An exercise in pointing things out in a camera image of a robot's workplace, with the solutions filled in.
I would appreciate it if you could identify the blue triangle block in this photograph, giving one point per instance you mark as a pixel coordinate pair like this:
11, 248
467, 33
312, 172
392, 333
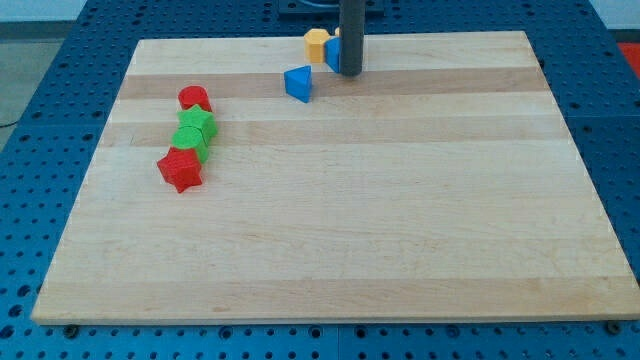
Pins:
298, 83

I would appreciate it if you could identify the wooden board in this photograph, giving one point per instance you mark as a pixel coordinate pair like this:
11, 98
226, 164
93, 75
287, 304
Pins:
440, 185

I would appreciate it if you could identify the blue cube block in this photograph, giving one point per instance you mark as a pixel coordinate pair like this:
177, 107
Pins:
332, 54

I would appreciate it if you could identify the green cylinder block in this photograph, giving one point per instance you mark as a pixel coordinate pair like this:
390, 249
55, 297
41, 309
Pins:
186, 138

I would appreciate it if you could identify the green star block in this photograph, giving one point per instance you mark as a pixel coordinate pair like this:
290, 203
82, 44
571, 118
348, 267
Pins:
202, 120

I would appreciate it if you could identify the red star block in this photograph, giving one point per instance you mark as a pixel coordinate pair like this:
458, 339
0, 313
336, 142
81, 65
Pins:
180, 168

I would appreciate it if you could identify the yellow hexagon block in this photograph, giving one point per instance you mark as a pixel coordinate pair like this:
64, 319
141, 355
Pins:
314, 44

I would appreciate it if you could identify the red cylinder block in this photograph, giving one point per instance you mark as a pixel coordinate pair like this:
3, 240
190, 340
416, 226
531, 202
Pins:
194, 95

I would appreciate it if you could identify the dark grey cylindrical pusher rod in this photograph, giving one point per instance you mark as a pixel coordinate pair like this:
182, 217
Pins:
351, 24

